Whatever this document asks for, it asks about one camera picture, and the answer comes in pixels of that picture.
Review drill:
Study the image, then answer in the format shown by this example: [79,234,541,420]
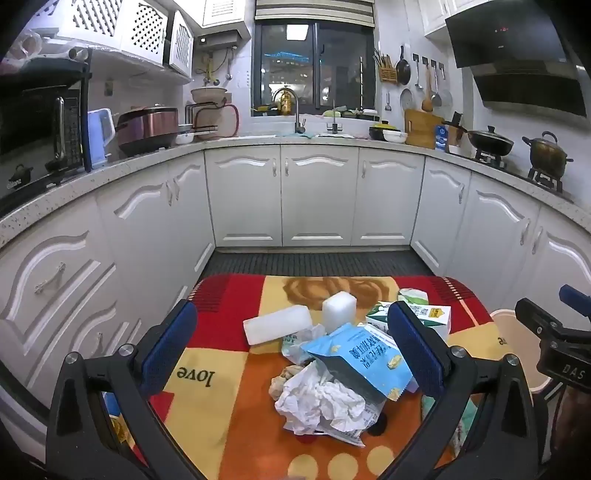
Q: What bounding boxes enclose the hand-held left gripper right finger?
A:
[387,301,555,480]

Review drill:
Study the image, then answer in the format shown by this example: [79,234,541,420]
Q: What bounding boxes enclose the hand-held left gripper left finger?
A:
[46,299,218,480]

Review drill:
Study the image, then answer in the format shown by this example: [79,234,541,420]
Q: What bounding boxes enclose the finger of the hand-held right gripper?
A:
[515,298,572,346]
[558,284,591,320]

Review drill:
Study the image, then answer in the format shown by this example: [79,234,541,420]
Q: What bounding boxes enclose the green white milk carton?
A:
[366,300,452,344]

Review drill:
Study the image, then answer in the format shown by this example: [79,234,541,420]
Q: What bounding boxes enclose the white green wrapper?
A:
[398,287,431,308]

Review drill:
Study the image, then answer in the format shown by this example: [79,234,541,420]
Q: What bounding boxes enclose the blue snack bag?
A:
[302,323,414,407]

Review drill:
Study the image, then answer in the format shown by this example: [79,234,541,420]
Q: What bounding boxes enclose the white foam cube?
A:
[322,291,360,334]

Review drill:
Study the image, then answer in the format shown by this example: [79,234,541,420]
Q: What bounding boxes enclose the white paper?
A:
[274,360,370,437]

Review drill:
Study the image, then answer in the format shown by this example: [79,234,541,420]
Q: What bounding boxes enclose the brown paper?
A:
[269,364,301,402]

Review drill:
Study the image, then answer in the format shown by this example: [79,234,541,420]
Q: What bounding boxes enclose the clear plastic wrapper green print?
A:
[281,324,327,365]

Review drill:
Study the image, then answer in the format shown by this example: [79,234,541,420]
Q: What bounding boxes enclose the printed red yellow blanket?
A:
[99,273,509,480]

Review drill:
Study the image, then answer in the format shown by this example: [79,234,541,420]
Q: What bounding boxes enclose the long white foam block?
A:
[243,305,315,346]

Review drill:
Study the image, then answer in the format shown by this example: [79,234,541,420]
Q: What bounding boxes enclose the gas stove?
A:
[473,150,575,204]

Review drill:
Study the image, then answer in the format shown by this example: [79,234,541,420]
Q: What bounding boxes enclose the dark ribbed floor mat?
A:
[198,249,435,280]

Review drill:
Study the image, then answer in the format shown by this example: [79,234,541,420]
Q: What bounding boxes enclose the brass pot with lid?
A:
[522,131,574,180]

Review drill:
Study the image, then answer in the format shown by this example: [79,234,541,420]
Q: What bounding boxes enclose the black wok with lid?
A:
[466,126,515,158]

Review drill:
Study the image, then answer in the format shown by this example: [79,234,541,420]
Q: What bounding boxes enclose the white base cabinets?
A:
[0,138,591,416]

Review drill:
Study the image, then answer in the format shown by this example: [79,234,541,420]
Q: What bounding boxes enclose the knife block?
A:
[445,112,468,147]

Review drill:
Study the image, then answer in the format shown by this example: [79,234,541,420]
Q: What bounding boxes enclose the copper rice cooker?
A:
[115,105,181,158]

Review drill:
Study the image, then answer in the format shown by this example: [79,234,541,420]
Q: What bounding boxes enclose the blue white container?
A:
[87,108,115,169]

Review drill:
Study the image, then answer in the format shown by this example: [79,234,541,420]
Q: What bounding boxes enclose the wooden cutting board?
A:
[404,108,444,149]

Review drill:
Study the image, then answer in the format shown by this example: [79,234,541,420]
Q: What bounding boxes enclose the black dish rack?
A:
[186,95,232,138]

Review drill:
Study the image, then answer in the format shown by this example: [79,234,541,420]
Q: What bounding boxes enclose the black pot yellow lid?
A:
[368,121,402,141]

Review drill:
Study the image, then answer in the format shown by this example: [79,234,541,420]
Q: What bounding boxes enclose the white red-rimmed cutting board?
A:
[217,104,240,138]

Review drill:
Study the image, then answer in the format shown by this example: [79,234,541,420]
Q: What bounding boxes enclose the wooden spatula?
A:
[421,60,435,113]

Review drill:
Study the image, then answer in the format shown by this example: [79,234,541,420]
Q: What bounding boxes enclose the small steel faucet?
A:
[327,99,345,136]

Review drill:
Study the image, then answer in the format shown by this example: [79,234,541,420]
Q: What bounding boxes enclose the beige basin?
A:
[191,87,229,105]

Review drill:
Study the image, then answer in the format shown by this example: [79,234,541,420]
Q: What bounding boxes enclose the black range hood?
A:
[444,0,588,118]

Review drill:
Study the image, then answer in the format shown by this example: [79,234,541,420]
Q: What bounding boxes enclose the black microwave oven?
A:
[0,62,93,204]

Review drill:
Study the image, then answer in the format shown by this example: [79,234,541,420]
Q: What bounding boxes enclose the tall steel faucet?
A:
[272,87,308,134]

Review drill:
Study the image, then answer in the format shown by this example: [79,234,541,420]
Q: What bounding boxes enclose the black frying pan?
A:
[396,45,411,86]

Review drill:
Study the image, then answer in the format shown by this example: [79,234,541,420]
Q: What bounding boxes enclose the wooden chopstick holder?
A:
[373,48,399,84]

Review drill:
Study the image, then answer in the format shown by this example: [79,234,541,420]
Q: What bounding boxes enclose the dark kitchen window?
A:
[252,18,377,116]

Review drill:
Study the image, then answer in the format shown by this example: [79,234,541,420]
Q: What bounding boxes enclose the white water heater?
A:
[194,30,252,52]

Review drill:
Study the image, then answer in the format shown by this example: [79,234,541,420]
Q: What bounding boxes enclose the striped roller blind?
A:
[255,0,375,21]

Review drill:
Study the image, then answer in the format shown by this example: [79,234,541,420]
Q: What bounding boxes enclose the white lattice wall cabinet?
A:
[58,0,195,79]

